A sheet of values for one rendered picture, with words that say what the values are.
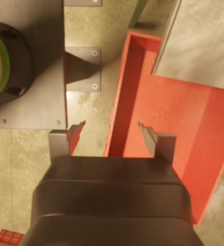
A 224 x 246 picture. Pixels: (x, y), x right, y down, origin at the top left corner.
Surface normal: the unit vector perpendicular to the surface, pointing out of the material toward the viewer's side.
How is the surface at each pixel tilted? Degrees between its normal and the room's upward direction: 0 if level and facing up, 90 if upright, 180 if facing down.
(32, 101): 0
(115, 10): 0
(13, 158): 0
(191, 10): 30
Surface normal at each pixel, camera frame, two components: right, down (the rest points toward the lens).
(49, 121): 0.00, 0.28
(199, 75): -0.08, 0.72
